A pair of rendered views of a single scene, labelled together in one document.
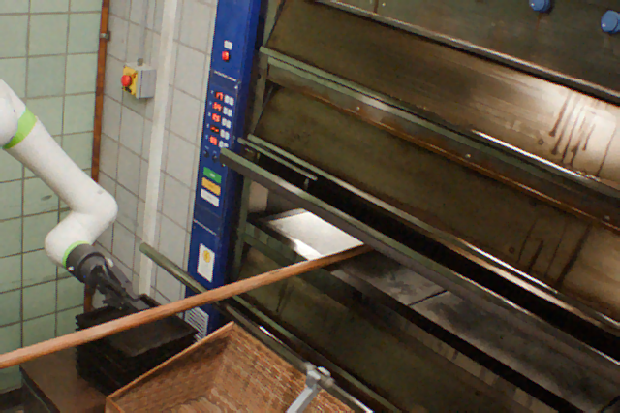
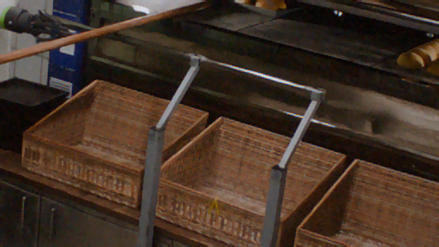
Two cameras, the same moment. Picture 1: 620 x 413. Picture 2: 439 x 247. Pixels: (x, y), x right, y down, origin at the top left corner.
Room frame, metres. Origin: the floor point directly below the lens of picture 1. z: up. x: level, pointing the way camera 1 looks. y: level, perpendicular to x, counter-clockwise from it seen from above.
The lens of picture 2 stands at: (-2.04, 0.71, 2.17)
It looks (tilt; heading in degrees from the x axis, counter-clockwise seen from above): 18 degrees down; 348
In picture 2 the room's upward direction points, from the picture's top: 7 degrees clockwise
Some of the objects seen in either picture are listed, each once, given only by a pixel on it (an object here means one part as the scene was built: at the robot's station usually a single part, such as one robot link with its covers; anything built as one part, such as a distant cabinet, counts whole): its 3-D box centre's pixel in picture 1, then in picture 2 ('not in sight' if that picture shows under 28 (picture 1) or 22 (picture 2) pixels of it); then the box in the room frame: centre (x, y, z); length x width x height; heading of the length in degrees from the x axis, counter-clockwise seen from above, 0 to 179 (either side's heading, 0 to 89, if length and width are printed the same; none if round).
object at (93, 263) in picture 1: (102, 276); (33, 24); (1.79, 0.51, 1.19); 0.09 x 0.07 x 0.08; 49
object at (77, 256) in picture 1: (88, 264); (19, 20); (1.84, 0.56, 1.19); 0.12 x 0.06 x 0.09; 139
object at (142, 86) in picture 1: (138, 79); not in sight; (2.68, 0.68, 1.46); 0.10 x 0.07 x 0.10; 48
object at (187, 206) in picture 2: not in sight; (246, 183); (1.50, -0.29, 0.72); 0.56 x 0.49 x 0.28; 47
